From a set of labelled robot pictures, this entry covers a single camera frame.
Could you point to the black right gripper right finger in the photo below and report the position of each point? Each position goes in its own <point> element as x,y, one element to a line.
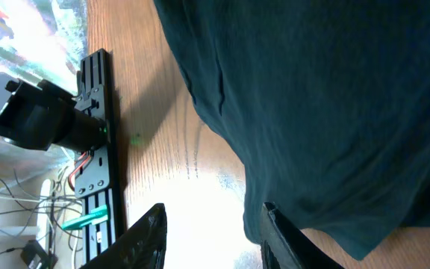
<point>283,246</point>

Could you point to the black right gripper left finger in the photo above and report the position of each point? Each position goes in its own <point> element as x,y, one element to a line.
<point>142,246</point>

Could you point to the black t-shirt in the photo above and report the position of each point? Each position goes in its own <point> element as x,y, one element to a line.
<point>325,102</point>

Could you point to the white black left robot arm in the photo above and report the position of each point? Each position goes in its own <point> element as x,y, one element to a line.
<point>35,117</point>

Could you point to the black power adapter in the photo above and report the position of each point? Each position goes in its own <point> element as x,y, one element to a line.
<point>35,257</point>

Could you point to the green rail clamp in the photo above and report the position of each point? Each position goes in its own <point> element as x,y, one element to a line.
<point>94,217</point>

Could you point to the black aluminium mounting rail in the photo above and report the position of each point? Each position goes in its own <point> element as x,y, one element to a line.
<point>97,182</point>

